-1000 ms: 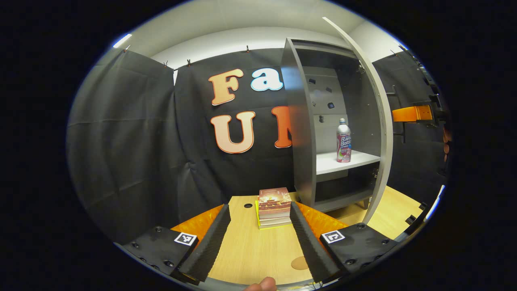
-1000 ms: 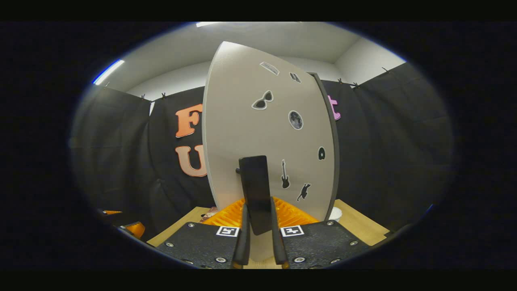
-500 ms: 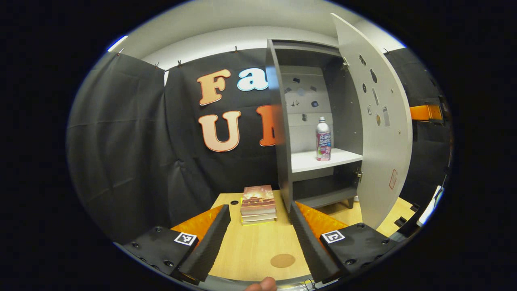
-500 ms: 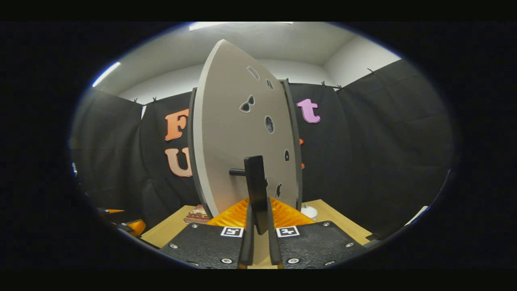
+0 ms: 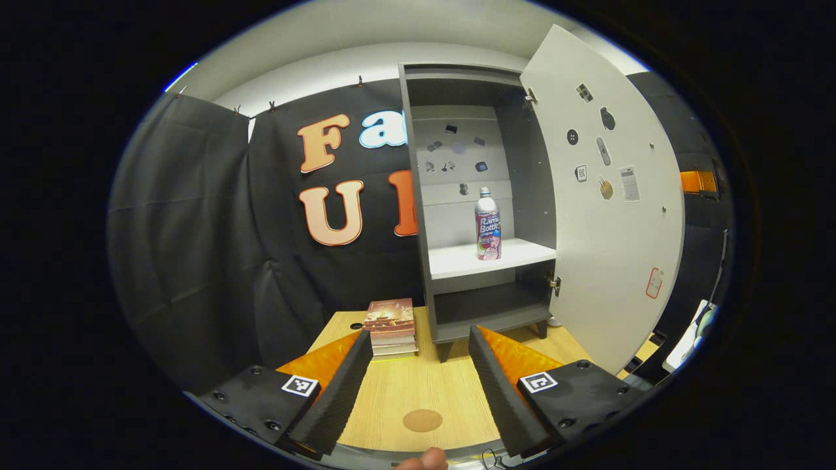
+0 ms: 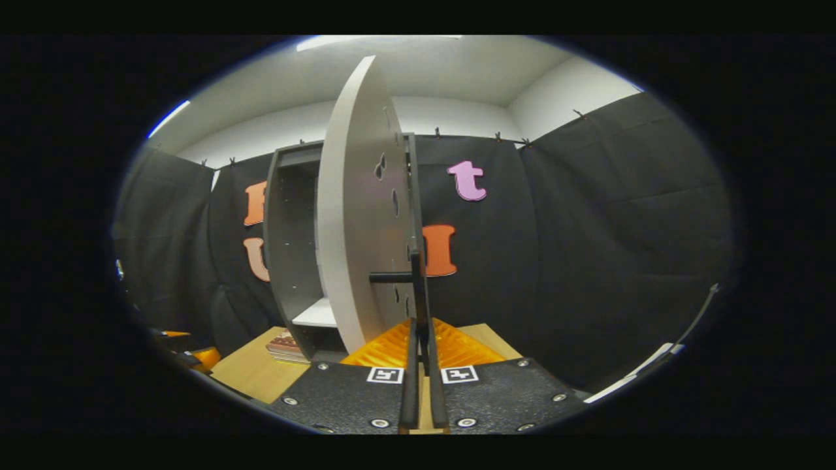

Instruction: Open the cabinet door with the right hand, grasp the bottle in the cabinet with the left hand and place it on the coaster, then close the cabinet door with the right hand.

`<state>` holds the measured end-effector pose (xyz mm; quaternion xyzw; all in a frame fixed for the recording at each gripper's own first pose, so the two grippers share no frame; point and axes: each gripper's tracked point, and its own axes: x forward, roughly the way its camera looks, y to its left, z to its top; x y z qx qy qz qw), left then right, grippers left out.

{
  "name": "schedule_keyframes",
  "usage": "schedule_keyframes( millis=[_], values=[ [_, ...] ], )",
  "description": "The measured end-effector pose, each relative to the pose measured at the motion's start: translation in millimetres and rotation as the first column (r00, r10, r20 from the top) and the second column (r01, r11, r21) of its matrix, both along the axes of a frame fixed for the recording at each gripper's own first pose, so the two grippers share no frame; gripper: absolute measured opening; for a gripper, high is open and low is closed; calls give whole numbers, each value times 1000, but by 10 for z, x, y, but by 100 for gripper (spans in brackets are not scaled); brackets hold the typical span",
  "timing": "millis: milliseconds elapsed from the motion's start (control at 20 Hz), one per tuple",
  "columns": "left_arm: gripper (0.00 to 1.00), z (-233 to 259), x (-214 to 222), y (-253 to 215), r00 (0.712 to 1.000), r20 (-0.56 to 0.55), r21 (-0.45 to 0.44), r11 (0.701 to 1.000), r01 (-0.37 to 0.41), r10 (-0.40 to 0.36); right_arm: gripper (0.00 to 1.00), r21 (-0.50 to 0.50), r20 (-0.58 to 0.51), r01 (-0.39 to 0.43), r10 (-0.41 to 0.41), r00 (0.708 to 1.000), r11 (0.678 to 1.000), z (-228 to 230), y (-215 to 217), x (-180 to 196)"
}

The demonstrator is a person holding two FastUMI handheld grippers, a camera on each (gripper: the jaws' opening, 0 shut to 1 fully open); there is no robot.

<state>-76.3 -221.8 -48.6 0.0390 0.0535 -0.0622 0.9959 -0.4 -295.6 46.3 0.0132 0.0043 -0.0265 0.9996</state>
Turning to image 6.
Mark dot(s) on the black backdrop cloth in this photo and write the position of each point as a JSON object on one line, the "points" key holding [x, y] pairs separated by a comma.
{"points": [[588, 248]]}

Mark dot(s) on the grey cabinet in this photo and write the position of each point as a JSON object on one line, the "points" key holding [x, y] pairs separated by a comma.
{"points": [[287, 248]]}

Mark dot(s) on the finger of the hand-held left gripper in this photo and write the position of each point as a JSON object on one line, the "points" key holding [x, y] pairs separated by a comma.
{"points": [[206, 358], [175, 333]]}

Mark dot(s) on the rectangular ceiling light panel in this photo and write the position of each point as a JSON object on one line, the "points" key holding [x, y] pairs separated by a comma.
{"points": [[372, 42]]}

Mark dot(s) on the ceiling light strip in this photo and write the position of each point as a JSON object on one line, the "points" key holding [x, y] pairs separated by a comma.
{"points": [[168, 119]]}

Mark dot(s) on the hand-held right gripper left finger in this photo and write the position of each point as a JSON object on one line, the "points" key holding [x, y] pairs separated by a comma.
{"points": [[409, 391]]}

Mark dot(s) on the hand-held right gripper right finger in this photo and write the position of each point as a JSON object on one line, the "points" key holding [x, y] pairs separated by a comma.
{"points": [[436, 398]]}

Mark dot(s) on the white cabinet door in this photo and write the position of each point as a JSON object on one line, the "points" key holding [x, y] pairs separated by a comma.
{"points": [[353, 196]]}

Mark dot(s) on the brown cover book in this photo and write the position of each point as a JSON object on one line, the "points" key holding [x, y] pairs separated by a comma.
{"points": [[286, 339]]}

